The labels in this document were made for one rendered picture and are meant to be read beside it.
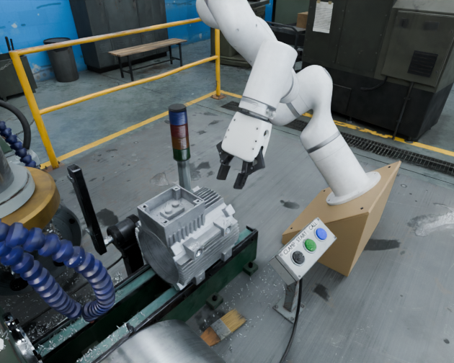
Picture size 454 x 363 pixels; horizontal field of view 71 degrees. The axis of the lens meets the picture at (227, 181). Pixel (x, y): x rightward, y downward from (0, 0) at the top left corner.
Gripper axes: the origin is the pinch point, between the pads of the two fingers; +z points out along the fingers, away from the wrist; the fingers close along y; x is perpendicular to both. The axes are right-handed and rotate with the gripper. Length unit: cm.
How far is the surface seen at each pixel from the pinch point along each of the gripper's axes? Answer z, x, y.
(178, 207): 10.7, 8.4, 5.5
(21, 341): 33, 38, 3
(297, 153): -7, -88, 26
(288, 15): -257, -560, 387
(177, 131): -2.7, -11.4, 34.1
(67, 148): 76, -104, 276
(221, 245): 17.4, -2.1, -3.1
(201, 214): 10.5, 4.8, 1.0
